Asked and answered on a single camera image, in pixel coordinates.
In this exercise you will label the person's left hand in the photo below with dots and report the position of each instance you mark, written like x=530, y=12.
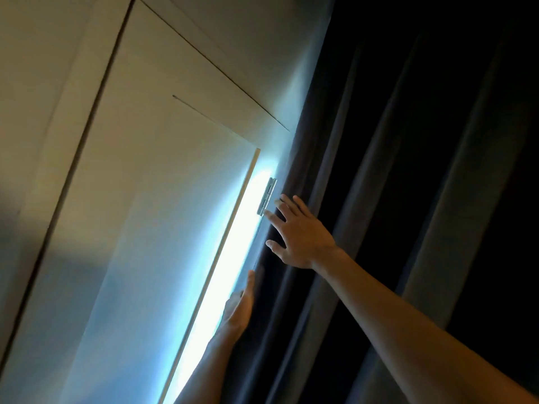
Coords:
x=238, y=313

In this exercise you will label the person's right hand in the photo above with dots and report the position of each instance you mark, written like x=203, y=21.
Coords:
x=305, y=241

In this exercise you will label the person's right middle finger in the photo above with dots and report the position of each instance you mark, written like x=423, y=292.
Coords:
x=286, y=210

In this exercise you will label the person's left thumb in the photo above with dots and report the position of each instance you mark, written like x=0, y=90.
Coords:
x=251, y=288

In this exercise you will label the person's right little finger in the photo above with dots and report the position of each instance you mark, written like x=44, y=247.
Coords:
x=303, y=204

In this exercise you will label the person's right thumb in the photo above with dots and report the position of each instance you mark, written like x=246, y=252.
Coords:
x=276, y=247

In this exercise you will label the dark grey curtain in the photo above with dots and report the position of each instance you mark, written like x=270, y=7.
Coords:
x=400, y=142

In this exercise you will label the person's right forearm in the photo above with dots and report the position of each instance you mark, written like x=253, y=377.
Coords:
x=404, y=328

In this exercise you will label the person's left forearm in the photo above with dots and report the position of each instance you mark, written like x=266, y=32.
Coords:
x=208, y=370

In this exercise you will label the silver metal hinge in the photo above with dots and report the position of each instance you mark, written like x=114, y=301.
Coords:
x=267, y=196

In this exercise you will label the white door frame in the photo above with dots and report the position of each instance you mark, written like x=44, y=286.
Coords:
x=177, y=63

